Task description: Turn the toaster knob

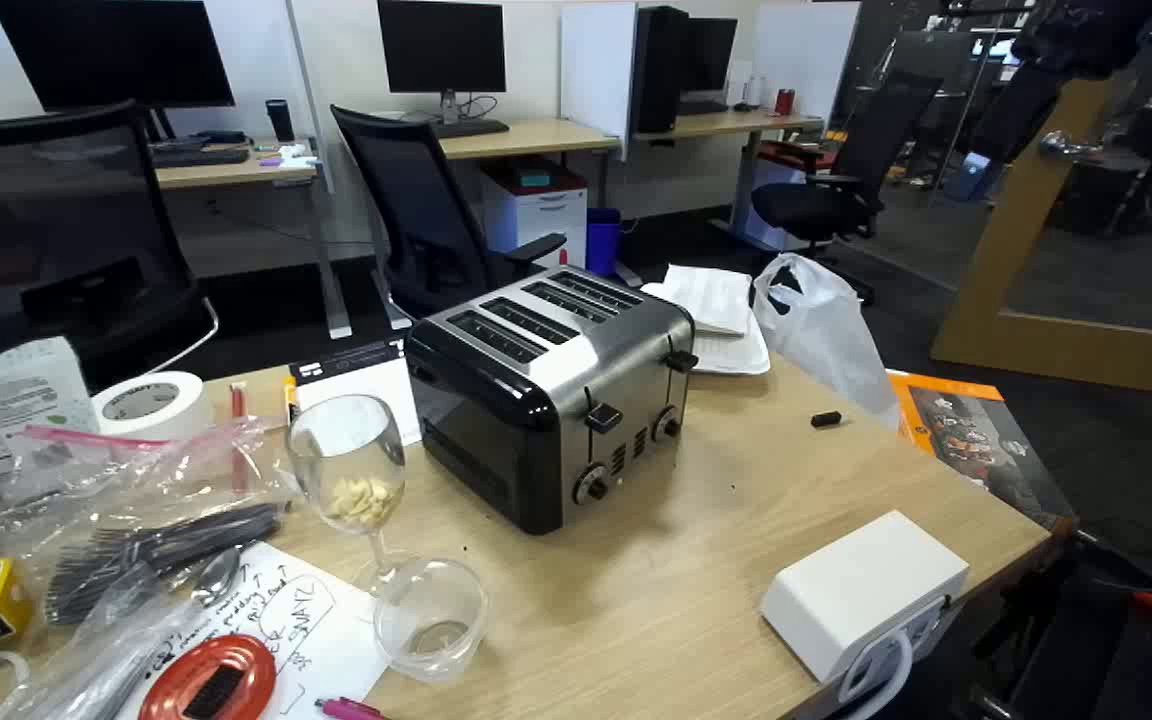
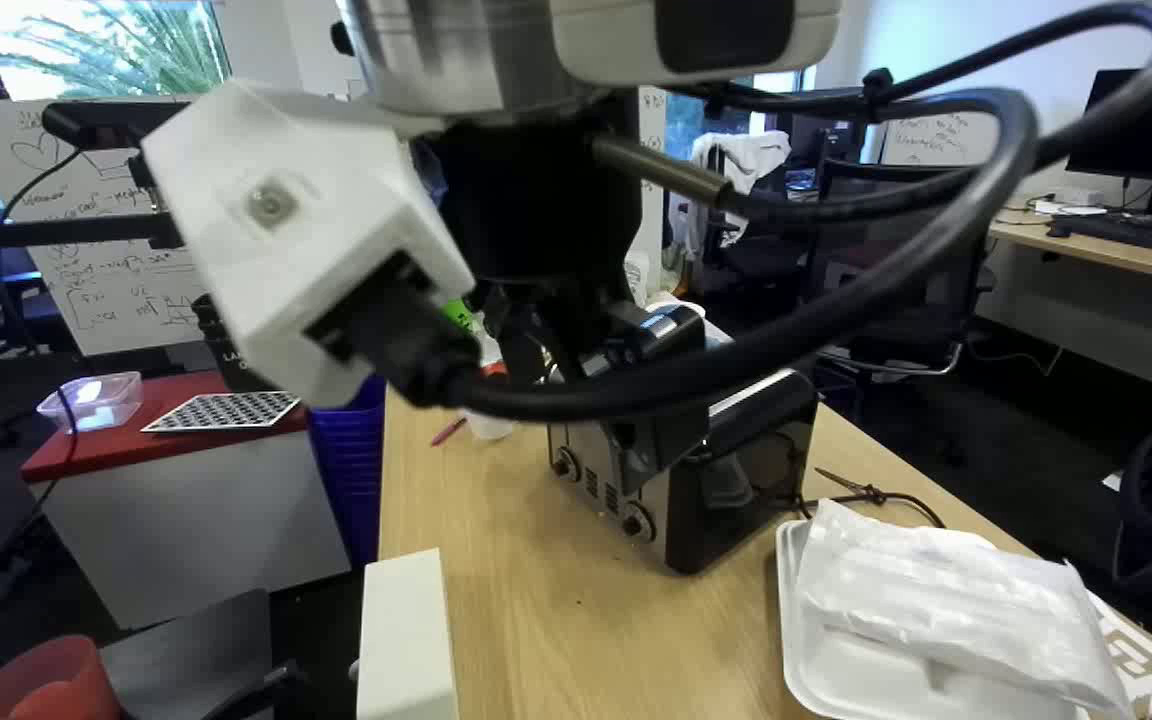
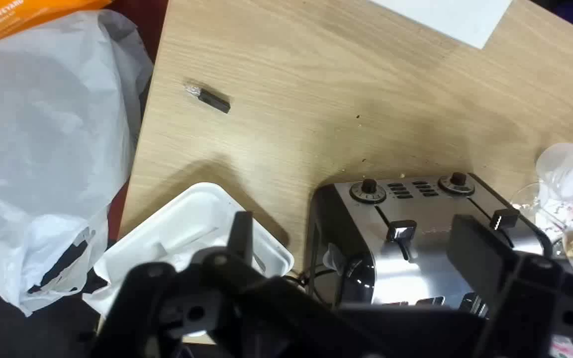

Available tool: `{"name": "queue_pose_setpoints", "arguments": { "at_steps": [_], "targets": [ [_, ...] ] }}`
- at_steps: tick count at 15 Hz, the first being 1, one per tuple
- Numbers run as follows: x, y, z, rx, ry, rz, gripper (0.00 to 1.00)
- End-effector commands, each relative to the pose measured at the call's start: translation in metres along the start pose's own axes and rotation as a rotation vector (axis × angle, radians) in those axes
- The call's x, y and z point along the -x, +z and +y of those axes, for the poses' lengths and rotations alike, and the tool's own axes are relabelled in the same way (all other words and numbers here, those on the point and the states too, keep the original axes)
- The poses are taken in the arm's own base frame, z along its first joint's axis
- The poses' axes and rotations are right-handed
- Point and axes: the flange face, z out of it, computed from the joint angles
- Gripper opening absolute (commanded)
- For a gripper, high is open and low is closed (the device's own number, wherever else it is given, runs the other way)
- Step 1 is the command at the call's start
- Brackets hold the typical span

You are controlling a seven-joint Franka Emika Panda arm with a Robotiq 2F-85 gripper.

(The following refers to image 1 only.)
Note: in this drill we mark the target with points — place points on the black toaster knob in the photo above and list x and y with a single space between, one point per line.
665 427
589 486

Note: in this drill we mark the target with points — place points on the black toaster lever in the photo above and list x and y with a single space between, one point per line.
681 362
600 417

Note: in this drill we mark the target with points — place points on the silver black four-slot toaster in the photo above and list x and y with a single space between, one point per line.
520 400

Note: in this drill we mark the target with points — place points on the blue waste bin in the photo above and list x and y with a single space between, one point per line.
600 243

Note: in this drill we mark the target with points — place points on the white napkin stack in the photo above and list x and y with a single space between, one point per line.
710 296

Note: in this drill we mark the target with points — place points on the white printer box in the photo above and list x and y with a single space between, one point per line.
539 212

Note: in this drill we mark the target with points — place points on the black office chair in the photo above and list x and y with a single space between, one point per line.
423 212
858 162

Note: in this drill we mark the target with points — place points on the white card box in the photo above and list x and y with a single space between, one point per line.
361 393

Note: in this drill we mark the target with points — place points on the wooden office desk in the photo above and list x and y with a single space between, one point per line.
520 136
720 125

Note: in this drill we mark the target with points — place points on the white plastic shopping bag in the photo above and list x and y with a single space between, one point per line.
822 335

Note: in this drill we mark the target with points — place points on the small black object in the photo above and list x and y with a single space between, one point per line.
827 417

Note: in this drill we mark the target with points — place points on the clear wine glass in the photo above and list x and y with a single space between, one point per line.
341 461

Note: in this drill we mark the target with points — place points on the white partition panel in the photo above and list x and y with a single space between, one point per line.
596 65

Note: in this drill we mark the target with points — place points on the clear plastic cup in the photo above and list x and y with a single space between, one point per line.
431 620

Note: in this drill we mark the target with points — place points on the red cup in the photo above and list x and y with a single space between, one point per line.
785 103

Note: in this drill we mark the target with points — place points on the black monitor on stand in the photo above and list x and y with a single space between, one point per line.
443 45

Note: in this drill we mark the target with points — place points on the white rectangular box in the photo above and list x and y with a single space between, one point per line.
863 594

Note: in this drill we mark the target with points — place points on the white board panel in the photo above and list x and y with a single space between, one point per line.
803 61

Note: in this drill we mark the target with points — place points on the wooden desk with keyboard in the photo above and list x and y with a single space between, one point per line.
241 173

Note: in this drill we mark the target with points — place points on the small black speaker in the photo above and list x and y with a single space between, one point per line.
280 119

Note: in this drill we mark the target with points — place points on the white handwritten paper sheet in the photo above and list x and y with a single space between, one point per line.
296 624

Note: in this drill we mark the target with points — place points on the pink marker pen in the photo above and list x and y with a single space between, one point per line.
351 710

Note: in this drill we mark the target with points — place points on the white tape roll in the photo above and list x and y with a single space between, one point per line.
148 400

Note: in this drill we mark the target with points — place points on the black keyboard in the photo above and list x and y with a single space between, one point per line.
199 151

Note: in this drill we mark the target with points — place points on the clear bag with pink zip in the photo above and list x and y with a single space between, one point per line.
139 466

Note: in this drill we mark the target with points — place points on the clear bag of black items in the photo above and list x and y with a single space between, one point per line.
148 552

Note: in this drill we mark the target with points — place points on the red tape dispenser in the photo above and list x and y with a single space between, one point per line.
171 685

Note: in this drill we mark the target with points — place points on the black mesh back chair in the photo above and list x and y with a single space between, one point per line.
58 243

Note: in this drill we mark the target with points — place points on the large black computer monitor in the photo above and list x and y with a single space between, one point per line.
108 54

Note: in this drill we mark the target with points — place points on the folded newspaper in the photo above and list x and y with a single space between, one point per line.
11 400

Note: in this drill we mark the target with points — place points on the crumpled clear plastic bag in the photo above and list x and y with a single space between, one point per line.
71 653

